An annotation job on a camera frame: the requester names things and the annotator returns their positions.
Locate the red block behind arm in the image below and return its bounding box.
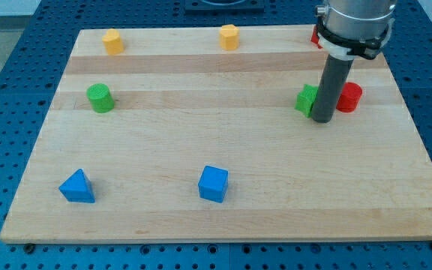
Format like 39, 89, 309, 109
310, 25, 323, 49

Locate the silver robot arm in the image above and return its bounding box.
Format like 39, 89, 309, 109
314, 0, 397, 61

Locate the wooden board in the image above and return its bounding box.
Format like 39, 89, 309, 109
0, 25, 432, 244

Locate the blue cube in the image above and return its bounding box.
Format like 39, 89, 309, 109
198, 166, 229, 203

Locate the green star block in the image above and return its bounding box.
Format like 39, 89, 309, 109
295, 84, 318, 118

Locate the yellow hexagonal block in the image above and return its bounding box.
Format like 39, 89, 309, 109
219, 24, 239, 51

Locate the green cylinder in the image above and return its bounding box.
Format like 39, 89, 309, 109
86, 83, 115, 113

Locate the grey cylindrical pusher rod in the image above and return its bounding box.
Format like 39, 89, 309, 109
310, 55, 353, 123

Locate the yellow heart-shaped block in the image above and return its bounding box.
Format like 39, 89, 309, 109
101, 28, 125, 56

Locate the red cylinder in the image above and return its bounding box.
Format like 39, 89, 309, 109
336, 82, 363, 113

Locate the blue triangular prism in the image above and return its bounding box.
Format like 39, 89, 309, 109
58, 169, 95, 203

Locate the black cable clamp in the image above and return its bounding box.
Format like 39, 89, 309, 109
316, 17, 395, 61

